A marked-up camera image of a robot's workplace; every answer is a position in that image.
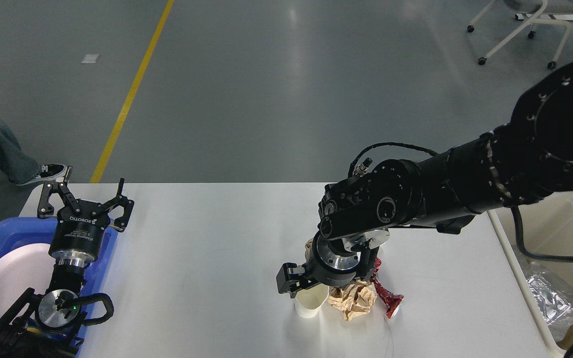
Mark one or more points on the blue plastic tray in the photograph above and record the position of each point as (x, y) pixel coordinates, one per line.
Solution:
(20, 231)

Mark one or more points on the black white sneaker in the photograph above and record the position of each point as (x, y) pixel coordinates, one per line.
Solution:
(46, 173)

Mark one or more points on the white paper cup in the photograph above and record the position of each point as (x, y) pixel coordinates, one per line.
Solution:
(307, 302)

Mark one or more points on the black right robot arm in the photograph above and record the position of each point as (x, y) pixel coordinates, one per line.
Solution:
(519, 163)

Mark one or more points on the dark crumpled brown paper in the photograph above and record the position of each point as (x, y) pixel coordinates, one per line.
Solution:
(308, 246)

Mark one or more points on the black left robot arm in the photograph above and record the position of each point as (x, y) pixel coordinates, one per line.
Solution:
(47, 324)

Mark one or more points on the pink plate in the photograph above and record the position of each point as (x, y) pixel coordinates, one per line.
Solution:
(29, 266)

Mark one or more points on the beige plastic bin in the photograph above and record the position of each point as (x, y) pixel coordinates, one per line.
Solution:
(548, 229)

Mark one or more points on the person leg in jeans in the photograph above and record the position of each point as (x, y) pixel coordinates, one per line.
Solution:
(19, 168)

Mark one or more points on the crushed red can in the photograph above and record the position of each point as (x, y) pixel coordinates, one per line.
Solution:
(391, 301)

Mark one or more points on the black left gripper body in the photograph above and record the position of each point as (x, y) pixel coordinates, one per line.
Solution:
(80, 232)

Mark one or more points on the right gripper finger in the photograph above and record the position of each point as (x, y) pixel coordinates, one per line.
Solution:
(293, 278)

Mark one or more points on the white rolling chair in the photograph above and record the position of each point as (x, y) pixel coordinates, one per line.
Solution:
(537, 12)

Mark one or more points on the light brown paper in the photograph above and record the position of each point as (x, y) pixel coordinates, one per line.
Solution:
(353, 301)

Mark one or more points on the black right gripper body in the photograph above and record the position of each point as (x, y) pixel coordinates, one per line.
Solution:
(329, 264)

